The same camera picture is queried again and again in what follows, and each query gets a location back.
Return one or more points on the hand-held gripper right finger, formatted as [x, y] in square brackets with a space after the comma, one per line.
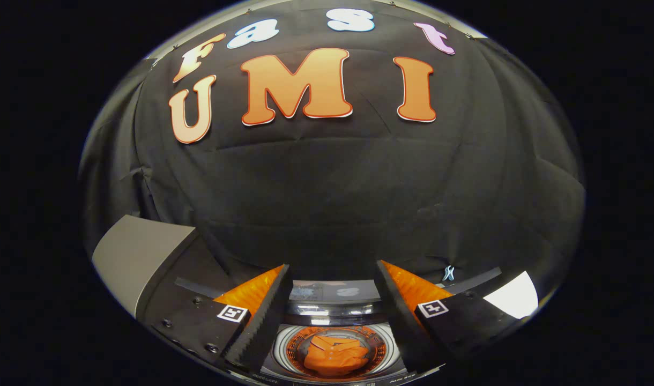
[396, 321]

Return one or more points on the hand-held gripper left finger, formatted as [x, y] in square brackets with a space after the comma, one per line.
[268, 321]

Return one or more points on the grey washing machine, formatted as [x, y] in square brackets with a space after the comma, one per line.
[283, 348]

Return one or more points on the dark glass washing machine lid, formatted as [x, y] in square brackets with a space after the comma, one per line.
[332, 292]

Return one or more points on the yellow polo shirt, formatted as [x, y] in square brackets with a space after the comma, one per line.
[335, 356]

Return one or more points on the light blue clip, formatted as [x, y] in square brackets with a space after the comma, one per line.
[448, 273]

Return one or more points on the grey side cabinet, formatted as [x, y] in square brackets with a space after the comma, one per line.
[139, 257]

